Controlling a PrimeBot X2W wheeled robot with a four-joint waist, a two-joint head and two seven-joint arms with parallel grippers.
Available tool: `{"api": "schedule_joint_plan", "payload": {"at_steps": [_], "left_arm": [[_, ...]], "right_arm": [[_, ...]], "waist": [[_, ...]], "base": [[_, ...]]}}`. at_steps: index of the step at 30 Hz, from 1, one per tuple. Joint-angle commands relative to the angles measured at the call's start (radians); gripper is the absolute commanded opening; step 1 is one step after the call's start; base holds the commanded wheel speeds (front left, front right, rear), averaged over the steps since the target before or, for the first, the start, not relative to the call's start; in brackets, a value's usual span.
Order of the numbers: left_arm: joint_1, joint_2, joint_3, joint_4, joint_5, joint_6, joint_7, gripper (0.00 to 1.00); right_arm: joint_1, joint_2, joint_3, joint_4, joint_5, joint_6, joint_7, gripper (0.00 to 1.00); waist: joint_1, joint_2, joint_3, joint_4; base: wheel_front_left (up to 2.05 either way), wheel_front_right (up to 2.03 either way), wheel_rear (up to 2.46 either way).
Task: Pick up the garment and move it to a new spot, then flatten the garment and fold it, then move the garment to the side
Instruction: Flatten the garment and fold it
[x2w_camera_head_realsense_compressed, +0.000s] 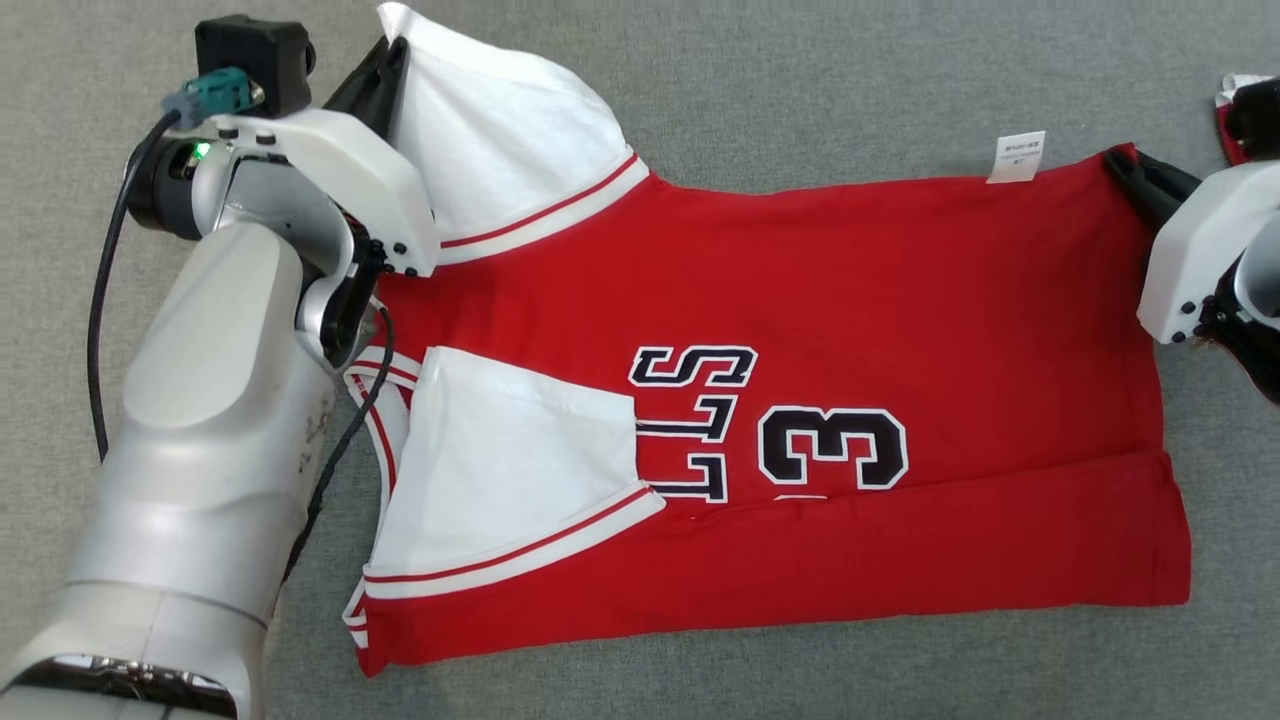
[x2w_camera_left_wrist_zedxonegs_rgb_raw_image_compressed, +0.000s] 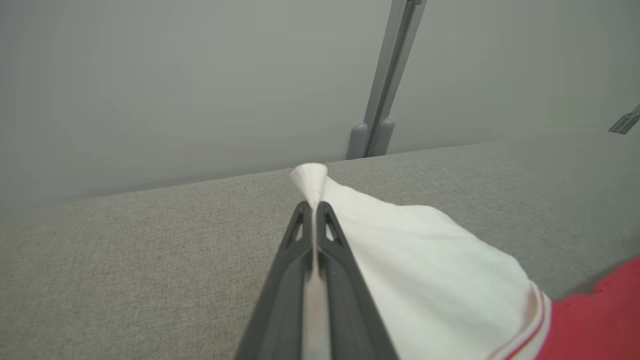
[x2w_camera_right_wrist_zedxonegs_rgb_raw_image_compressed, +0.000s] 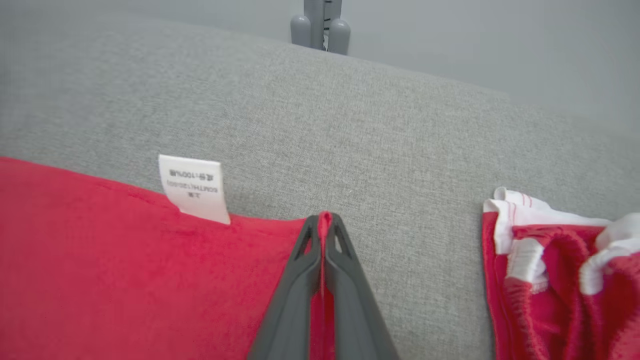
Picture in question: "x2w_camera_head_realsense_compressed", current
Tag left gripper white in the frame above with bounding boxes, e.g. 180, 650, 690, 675
205, 35, 441, 279

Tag red basketball jersey white sleeves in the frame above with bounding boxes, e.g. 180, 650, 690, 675
340, 0, 1193, 679

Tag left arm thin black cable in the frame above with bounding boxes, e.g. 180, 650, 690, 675
283, 305, 396, 583

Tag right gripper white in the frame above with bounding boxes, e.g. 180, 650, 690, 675
1105, 150, 1280, 346

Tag left camera cable teal plug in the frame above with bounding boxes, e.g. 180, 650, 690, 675
88, 68, 263, 463

